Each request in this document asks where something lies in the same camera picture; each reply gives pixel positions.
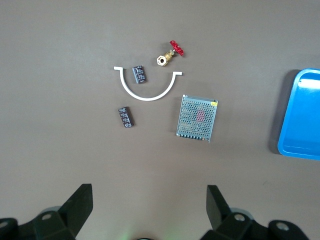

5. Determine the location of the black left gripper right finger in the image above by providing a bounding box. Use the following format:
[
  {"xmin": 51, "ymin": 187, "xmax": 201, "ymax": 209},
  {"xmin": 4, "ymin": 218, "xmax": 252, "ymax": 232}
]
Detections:
[{"xmin": 202, "ymin": 184, "xmax": 311, "ymax": 240}]

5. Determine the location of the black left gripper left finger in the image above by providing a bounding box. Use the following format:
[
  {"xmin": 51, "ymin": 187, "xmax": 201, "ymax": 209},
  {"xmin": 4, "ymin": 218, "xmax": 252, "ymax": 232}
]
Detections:
[{"xmin": 0, "ymin": 183, "xmax": 94, "ymax": 240}]

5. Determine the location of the black capacitor block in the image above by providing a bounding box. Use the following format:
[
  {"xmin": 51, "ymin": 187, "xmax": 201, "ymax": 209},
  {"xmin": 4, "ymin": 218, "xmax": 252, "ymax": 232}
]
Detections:
[
  {"xmin": 131, "ymin": 65, "xmax": 148, "ymax": 85},
  {"xmin": 117, "ymin": 106, "xmax": 135, "ymax": 128}
]

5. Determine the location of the brown table mat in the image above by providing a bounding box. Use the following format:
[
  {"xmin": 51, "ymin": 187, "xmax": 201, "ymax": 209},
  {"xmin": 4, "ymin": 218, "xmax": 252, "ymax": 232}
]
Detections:
[{"xmin": 0, "ymin": 0, "xmax": 320, "ymax": 240}]

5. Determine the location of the metal mesh power supply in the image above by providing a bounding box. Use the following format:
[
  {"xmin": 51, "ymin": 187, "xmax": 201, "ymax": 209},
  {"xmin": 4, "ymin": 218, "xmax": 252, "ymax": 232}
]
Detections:
[{"xmin": 175, "ymin": 94, "xmax": 219, "ymax": 144}]

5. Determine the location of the blue plastic tray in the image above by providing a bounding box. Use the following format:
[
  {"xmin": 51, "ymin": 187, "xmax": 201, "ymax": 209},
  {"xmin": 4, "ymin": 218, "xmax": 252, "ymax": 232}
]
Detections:
[{"xmin": 277, "ymin": 67, "xmax": 320, "ymax": 161}]

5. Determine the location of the white arch bracket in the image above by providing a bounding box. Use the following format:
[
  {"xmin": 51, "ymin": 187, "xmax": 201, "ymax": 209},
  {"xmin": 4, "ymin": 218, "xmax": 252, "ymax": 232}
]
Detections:
[{"xmin": 113, "ymin": 66, "xmax": 183, "ymax": 102}]

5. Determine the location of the brass valve red handle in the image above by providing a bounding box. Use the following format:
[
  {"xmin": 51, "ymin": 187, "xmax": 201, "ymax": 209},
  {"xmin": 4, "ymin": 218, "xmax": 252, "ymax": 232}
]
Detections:
[{"xmin": 155, "ymin": 40, "xmax": 186, "ymax": 67}]

